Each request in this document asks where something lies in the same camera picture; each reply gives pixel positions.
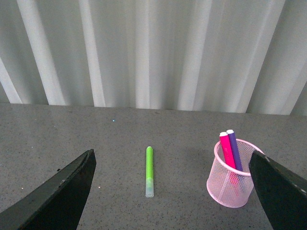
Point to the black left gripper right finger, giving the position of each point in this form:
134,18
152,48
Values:
282,193

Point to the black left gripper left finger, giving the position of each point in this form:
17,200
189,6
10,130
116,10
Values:
58,203

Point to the white pleated curtain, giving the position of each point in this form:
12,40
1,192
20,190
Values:
238,56

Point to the green marker pen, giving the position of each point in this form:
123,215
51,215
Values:
149,178

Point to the purple marker pen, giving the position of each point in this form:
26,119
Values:
234,147

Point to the pink marker pen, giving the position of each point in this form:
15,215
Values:
228,156

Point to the pink mesh pen cup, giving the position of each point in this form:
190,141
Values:
226,185

